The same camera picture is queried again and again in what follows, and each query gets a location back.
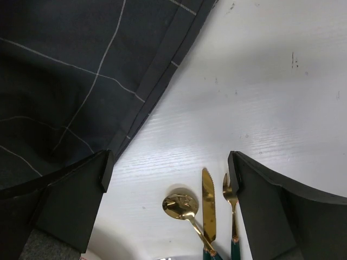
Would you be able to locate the gold knife green handle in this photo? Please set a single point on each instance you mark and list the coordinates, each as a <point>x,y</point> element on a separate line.
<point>208,206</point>

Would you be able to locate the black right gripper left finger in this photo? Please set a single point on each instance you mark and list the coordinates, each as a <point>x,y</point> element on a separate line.
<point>63,204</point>

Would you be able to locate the floral patterned ceramic plate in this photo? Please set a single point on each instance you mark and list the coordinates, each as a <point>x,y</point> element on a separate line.
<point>106,246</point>

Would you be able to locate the gold fork green handle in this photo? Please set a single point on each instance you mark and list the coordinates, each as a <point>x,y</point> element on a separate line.
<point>232,199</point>

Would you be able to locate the gold spoon green handle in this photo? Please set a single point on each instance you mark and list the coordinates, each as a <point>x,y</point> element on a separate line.
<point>185,207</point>

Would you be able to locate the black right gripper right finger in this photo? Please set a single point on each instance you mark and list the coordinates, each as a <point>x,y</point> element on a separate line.
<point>283,218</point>

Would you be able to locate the dark checked cloth placemat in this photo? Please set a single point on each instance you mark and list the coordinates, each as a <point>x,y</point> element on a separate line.
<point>78,77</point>

